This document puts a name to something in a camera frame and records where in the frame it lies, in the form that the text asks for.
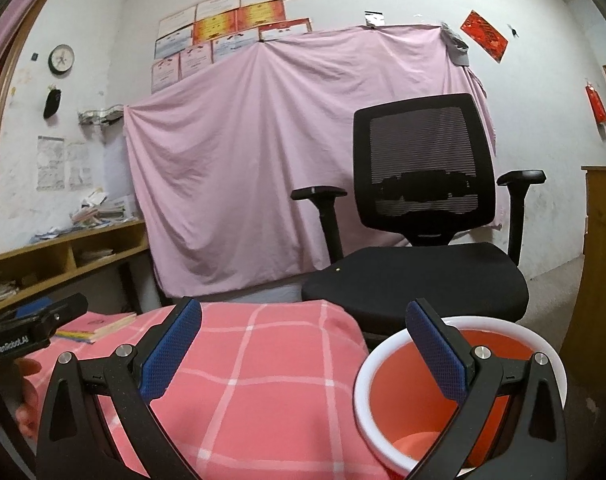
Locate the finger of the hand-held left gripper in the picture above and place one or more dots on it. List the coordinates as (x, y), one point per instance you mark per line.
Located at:
(65, 307)
(33, 305)

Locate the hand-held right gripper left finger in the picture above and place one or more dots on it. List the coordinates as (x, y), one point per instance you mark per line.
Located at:
(168, 352)

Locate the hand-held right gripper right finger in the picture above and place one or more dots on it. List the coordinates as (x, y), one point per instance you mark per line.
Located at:
(438, 355)

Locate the red bucket with white rim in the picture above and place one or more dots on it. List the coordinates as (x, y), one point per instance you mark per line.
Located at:
(403, 400)

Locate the person's left hand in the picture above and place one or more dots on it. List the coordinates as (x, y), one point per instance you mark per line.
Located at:
(28, 395)

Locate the stack of papers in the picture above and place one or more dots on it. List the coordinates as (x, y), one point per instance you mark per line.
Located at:
(5, 290)

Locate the stack of thin books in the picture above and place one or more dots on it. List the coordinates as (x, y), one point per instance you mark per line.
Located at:
(103, 324)

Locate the wooden shelf unit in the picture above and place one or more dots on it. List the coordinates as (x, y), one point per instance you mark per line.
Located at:
(58, 257)

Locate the flat papers in cubby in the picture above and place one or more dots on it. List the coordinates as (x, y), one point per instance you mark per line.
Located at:
(97, 255)

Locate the pink checked blanket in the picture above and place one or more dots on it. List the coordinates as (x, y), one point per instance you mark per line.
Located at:
(263, 360)

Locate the pile of books and papers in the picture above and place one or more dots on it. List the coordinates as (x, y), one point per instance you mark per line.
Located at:
(103, 212)

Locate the wooden cabinet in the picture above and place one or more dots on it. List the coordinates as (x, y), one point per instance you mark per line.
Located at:
(600, 270)

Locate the black hanging pouch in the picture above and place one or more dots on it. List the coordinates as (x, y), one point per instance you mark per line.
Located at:
(52, 104)

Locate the pink hanging sheet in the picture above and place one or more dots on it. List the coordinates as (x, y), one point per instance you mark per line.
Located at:
(233, 160)

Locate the black mesh office chair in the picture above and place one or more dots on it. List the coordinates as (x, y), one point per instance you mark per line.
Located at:
(423, 150)

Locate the red hanging decoration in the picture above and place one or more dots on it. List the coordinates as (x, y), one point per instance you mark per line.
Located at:
(598, 105)

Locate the grey cloth bundle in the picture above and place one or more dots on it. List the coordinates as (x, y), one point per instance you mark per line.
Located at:
(457, 47)

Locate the silver foil patch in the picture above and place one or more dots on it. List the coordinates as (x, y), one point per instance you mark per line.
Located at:
(374, 18)

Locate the printed wall paper sheet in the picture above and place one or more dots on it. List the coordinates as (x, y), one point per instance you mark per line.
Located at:
(50, 162)
(78, 167)

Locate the round wall clock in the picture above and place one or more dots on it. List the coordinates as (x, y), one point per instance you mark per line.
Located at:
(61, 58)

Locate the red paper wall poster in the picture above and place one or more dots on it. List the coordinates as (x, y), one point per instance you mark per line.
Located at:
(484, 35)

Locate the group of wall certificates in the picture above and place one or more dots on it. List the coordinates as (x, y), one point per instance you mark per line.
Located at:
(233, 25)

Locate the small black wall hook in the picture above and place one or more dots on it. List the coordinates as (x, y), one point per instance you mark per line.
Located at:
(513, 31)

